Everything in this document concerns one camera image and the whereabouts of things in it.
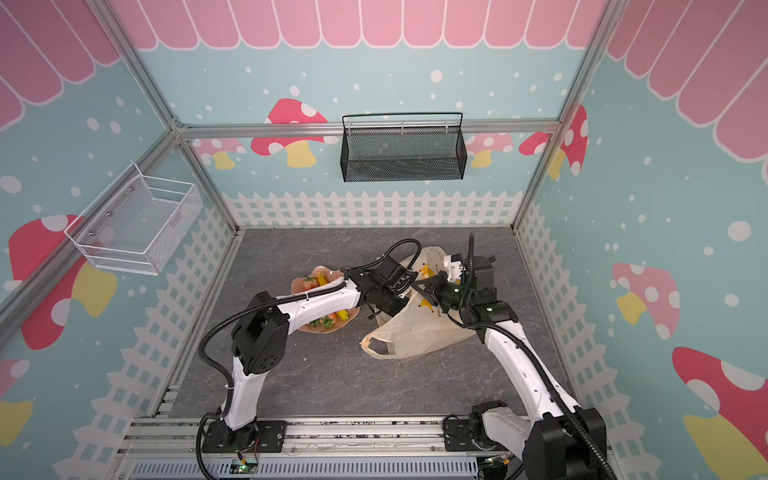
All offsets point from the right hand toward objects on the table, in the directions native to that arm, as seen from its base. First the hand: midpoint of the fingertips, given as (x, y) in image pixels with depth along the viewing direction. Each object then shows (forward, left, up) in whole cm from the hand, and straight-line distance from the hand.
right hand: (410, 283), depth 76 cm
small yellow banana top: (+13, +28, -17) cm, 35 cm away
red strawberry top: (+12, +32, -17) cm, 38 cm away
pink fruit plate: (-4, +18, +8) cm, 20 cm away
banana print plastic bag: (-7, -3, -8) cm, 11 cm away
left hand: (-1, 0, -16) cm, 17 cm away
